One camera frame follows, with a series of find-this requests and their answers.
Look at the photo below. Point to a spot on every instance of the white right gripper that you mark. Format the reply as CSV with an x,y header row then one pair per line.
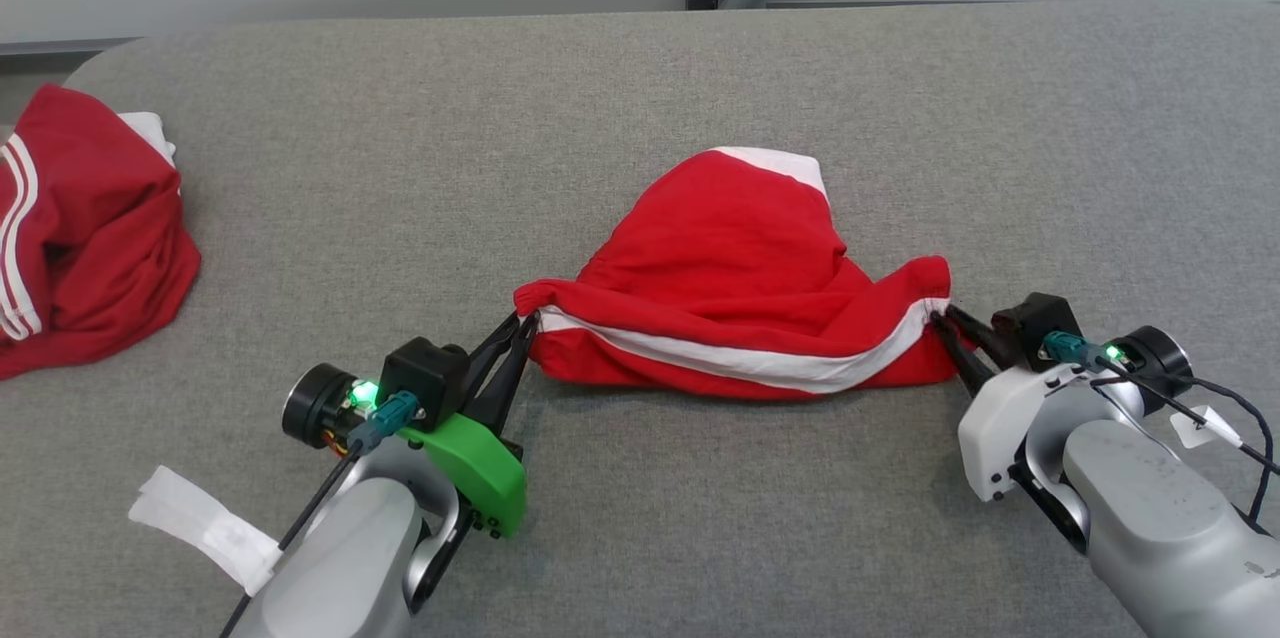
x,y
1000,428

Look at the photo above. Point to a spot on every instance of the red shorts with white stripe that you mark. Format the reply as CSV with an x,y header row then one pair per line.
x,y
730,258

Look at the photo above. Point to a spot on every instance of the red white basketball jersey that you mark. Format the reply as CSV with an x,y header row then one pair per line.
x,y
100,248

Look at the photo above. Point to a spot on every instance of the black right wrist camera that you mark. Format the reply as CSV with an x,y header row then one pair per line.
x,y
1035,323

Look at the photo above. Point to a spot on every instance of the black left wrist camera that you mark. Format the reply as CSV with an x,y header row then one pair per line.
x,y
425,383

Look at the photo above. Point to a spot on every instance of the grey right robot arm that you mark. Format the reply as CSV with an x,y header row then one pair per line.
x,y
1160,518

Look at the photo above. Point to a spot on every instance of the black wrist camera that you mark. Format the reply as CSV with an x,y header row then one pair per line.
x,y
425,383
1035,323

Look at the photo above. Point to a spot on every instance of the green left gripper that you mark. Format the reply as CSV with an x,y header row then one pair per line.
x,y
480,468

